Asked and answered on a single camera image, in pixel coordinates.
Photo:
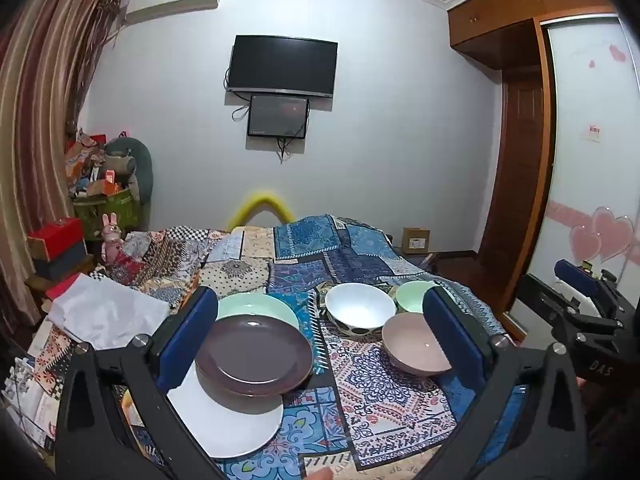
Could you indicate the white bowl with black dots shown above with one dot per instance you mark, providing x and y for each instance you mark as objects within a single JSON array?
[{"x": 357, "y": 305}]

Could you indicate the black wall television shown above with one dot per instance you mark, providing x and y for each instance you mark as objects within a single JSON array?
[{"x": 282, "y": 65}]

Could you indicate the pile of papers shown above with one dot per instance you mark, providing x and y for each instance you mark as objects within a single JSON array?
[{"x": 35, "y": 405}]

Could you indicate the green plate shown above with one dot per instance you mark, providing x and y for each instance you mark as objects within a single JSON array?
[{"x": 260, "y": 305}]

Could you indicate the red box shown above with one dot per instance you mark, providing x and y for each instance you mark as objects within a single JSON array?
[{"x": 55, "y": 237}]

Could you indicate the red folder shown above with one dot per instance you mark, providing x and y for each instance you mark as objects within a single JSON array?
[{"x": 65, "y": 287}]

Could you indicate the pink bunny toy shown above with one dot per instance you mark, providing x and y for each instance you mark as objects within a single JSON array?
[{"x": 111, "y": 240}]

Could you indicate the brown plate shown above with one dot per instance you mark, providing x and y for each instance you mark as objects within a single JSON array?
[{"x": 250, "y": 355}]

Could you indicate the small black monitor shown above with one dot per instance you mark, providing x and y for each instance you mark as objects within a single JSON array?
[{"x": 277, "y": 116}]

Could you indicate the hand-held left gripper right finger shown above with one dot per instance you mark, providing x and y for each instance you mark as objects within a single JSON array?
[{"x": 452, "y": 335}]

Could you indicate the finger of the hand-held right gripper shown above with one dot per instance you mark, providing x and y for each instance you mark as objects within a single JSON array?
[
  {"x": 575, "y": 275},
  {"x": 537, "y": 292}
]

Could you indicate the white cloth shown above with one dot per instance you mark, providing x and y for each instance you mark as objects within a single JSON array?
[{"x": 105, "y": 310}]

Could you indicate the green storage basket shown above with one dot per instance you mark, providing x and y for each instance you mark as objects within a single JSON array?
[{"x": 115, "y": 210}]

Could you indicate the grey plush toy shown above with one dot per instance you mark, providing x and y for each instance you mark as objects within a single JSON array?
[{"x": 135, "y": 155}]

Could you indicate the patchwork blanket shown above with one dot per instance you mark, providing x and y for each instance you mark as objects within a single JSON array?
[{"x": 380, "y": 400}]

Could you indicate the white sliding door with hearts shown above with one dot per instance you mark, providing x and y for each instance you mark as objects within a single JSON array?
[{"x": 585, "y": 185}]

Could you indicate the red and white paper label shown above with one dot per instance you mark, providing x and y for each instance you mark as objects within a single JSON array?
[{"x": 595, "y": 132}]

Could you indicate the dark grey box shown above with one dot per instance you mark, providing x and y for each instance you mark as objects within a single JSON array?
[{"x": 65, "y": 262}]

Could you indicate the wooden wardrobe cabinet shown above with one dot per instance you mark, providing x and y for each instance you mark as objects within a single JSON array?
[{"x": 495, "y": 25}]

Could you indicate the green bin with clutter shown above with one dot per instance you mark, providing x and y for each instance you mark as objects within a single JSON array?
[{"x": 90, "y": 170}]

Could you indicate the wooden door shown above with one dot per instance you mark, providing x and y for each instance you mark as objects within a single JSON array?
[{"x": 520, "y": 175}]

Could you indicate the green bowl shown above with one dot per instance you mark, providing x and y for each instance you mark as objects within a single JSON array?
[{"x": 412, "y": 295}]

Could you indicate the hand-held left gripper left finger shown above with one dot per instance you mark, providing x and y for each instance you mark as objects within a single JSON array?
[{"x": 190, "y": 335}]

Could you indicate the pink bowl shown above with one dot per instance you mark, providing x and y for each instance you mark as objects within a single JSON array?
[{"x": 410, "y": 345}]

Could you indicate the wooden stool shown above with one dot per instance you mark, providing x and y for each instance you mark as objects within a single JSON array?
[{"x": 35, "y": 290}]

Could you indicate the cardboard box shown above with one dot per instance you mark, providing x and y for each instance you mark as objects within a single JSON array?
[{"x": 416, "y": 239}]

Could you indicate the white plate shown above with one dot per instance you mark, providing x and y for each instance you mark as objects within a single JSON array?
[{"x": 225, "y": 425}]

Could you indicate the striped curtain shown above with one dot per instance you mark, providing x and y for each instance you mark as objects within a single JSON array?
[{"x": 35, "y": 110}]

